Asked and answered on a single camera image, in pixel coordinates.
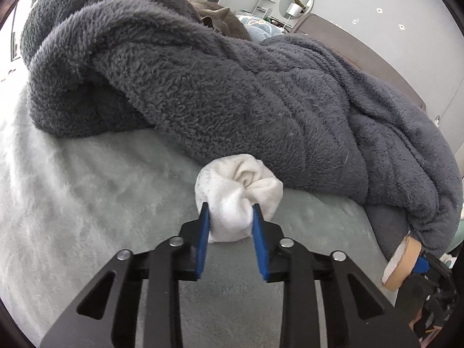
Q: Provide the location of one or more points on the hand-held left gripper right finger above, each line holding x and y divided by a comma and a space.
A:
261, 250

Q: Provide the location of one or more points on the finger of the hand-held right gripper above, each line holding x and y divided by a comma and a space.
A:
422, 265

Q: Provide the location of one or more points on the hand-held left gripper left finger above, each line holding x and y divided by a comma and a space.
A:
203, 246

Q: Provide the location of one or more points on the cardboard roll white inside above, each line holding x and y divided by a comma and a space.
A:
403, 261

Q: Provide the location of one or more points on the white sock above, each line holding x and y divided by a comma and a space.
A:
239, 188

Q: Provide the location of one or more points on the light green bed sheet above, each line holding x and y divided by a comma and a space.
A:
90, 195

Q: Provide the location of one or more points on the grey fleece blanket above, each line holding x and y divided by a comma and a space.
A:
217, 98

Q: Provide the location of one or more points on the beige bed headboard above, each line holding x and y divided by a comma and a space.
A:
362, 54

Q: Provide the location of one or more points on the light blue printed blanket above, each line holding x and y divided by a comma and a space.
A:
261, 29

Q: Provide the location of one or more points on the silver table lamp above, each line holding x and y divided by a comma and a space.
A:
293, 9

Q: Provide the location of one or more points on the white small shelf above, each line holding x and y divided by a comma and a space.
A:
266, 3

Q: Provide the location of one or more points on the black window door frame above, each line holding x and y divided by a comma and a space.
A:
16, 32

